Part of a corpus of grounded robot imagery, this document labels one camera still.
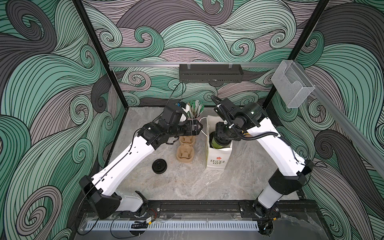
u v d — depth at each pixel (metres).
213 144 0.72
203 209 0.74
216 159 0.76
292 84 0.79
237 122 0.46
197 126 0.59
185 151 0.92
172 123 0.51
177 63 0.94
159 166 0.86
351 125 0.58
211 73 0.95
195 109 0.95
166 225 0.70
